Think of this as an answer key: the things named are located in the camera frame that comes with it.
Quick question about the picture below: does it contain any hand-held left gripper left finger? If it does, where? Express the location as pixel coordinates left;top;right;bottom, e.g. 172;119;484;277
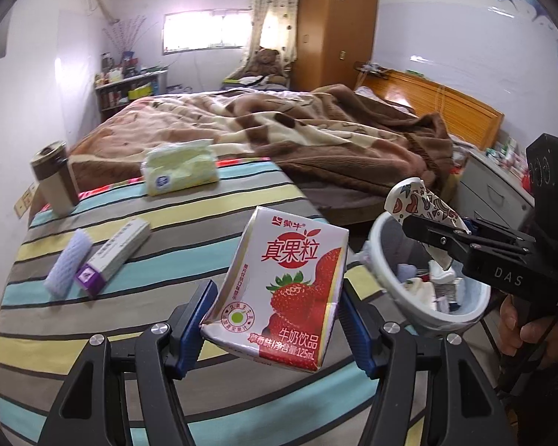
37;279;219;446

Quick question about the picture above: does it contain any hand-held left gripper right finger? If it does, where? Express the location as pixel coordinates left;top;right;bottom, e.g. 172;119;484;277
337;279;522;446

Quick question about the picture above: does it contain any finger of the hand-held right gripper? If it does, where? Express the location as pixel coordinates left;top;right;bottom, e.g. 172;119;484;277
465;217;535;245
402;213;475;263

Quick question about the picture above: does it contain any patterned crushed paper cup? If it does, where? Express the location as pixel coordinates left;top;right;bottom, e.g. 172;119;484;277
384;177;468;270

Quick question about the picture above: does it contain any white trash bin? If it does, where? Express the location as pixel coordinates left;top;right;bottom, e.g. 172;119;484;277
368;214;493;337

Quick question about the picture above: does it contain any strawberry milk carton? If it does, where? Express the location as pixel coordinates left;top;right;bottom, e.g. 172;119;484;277
200;205;350;375

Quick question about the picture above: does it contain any person's right hand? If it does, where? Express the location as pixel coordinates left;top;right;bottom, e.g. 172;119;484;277
498;295;558;368

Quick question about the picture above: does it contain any grey nightstand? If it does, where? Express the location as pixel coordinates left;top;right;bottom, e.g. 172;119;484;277
456;149;538;237

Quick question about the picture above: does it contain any cluster of small bottles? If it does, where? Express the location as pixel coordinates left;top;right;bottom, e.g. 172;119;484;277
486;137;533;172

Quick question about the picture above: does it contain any striped bed sheet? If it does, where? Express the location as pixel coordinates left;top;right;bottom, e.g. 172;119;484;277
0;158;507;446

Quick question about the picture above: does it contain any purple and white medicine box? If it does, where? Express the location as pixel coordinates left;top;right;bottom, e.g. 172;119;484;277
73;218;150;297

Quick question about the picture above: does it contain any wooden headboard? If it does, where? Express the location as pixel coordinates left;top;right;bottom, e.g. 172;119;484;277
356;69;505;149

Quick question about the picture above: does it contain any white foam fruit net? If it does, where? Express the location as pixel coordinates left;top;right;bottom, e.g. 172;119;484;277
44;229;92;296

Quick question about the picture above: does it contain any yellow-green tissue pack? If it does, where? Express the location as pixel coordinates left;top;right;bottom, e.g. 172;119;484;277
140;138;218;197

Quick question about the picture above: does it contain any brown patterned blanket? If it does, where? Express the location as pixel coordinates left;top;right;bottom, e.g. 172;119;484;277
70;84;454;210

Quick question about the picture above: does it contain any brown and beige tumbler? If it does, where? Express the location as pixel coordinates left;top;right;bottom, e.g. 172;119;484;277
30;142;81;217

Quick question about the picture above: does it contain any wooden wardrobe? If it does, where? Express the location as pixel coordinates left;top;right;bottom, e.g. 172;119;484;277
292;0;381;91

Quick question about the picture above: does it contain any cluttered shelf unit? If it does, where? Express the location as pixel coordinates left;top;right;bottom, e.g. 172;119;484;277
95;69;168;124

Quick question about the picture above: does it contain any brown teddy bear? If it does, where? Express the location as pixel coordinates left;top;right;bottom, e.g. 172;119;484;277
244;48;284;85

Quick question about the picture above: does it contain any patterned curtain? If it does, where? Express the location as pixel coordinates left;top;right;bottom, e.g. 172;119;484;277
242;0;301;75

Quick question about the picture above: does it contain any window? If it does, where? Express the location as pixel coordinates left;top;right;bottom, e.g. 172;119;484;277
163;8;252;54

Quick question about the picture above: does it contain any wall socket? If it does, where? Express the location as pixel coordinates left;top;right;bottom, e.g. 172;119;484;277
14;183;38;218

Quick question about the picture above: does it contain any blue wall sticker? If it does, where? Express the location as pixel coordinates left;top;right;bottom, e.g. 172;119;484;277
495;0;558;84

